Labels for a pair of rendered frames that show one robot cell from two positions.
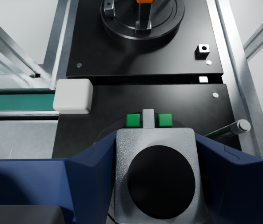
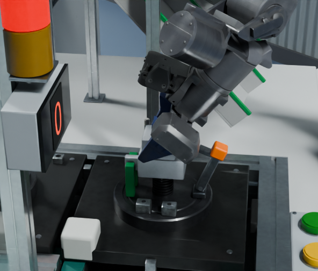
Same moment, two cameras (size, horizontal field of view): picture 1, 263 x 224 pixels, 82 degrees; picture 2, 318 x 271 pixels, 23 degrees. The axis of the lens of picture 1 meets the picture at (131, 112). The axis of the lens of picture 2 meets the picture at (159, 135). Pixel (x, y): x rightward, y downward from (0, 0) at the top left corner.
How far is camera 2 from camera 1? 1.01 m
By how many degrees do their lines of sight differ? 62
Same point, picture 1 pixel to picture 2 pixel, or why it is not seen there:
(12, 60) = (34, 250)
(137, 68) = (59, 199)
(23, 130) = not seen: outside the picture
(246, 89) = (103, 149)
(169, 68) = (69, 180)
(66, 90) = (77, 229)
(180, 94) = (98, 178)
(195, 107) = (114, 173)
